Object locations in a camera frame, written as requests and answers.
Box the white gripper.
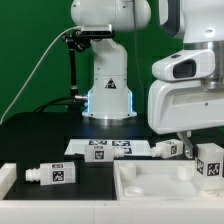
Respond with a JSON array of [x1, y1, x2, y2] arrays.
[[148, 80, 224, 158]]

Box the white square table top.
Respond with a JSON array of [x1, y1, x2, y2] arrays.
[[114, 160, 224, 201]]

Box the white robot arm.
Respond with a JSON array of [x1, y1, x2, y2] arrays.
[[71, 0, 224, 157]]

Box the white marker sheet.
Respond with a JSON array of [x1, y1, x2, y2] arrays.
[[65, 139, 151, 156]]

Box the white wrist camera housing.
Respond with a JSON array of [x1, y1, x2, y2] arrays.
[[152, 49, 215, 82]]

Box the black cables at base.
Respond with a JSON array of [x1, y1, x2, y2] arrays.
[[33, 95, 88, 114]]

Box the grey camera on stand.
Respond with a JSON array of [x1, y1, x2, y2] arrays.
[[80, 24, 114, 39]]

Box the black camera stand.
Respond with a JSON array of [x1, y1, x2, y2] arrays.
[[62, 33, 85, 113]]

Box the white camera cable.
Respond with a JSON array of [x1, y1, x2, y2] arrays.
[[0, 25, 82, 125]]

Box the white U-shaped obstacle wall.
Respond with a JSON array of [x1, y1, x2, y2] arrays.
[[0, 163, 224, 224]]

